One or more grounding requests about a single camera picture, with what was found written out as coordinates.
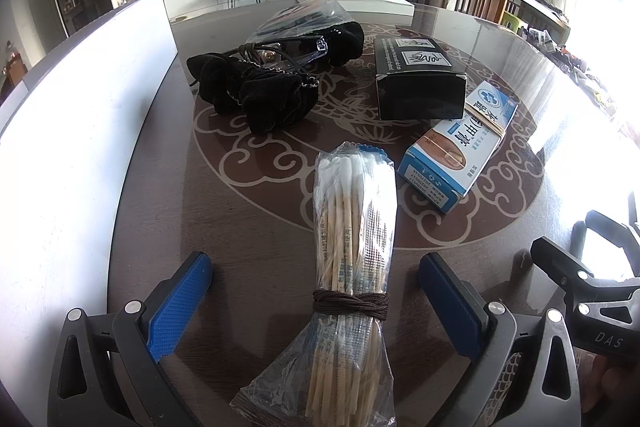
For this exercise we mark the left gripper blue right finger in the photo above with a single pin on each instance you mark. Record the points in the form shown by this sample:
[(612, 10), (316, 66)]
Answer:
[(483, 336)]

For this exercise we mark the black glossy carton box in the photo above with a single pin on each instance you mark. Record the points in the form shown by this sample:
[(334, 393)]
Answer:
[(416, 80)]

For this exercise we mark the blue white medicine box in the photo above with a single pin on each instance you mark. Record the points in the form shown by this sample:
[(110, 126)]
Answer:
[(446, 161)]

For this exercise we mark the white storage box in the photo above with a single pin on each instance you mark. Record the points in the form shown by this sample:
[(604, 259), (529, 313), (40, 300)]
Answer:
[(66, 146)]

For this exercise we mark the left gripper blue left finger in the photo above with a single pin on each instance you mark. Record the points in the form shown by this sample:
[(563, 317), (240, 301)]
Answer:
[(146, 331)]

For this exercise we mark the glasses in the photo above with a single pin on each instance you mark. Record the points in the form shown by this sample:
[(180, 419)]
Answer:
[(315, 35)]

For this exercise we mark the cotton swabs plastic pack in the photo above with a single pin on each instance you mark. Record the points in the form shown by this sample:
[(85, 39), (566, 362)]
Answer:
[(336, 371)]

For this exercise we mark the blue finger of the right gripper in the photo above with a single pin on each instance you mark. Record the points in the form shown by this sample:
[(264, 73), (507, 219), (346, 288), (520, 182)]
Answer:
[(563, 269), (620, 235)]

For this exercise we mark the black knitted gloves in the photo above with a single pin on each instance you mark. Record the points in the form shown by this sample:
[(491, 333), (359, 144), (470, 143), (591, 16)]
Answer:
[(272, 100)]

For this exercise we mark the beige rubber band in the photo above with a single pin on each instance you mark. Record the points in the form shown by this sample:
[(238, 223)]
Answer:
[(492, 119)]

